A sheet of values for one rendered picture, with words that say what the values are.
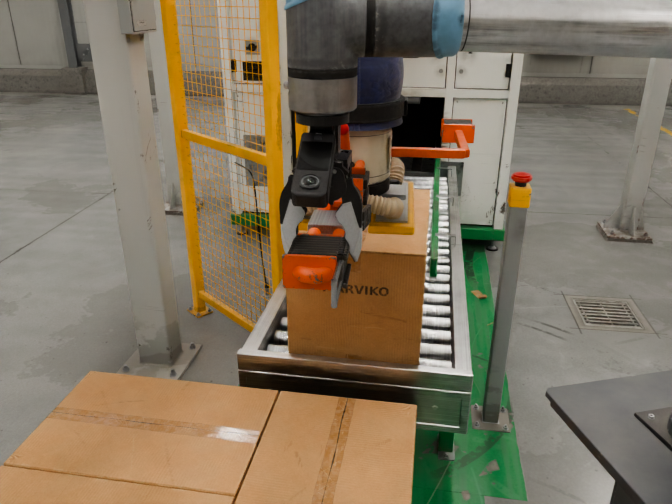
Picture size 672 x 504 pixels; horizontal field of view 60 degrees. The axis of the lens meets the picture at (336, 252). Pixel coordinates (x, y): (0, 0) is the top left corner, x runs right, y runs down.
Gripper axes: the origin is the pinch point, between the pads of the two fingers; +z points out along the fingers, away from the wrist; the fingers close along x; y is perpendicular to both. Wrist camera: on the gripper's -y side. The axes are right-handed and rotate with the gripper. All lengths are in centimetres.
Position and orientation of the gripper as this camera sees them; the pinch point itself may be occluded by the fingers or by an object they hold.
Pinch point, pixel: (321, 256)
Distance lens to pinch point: 83.5
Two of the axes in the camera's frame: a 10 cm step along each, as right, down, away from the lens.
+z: 0.0, 9.2, 4.0
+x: -9.9, -0.5, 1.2
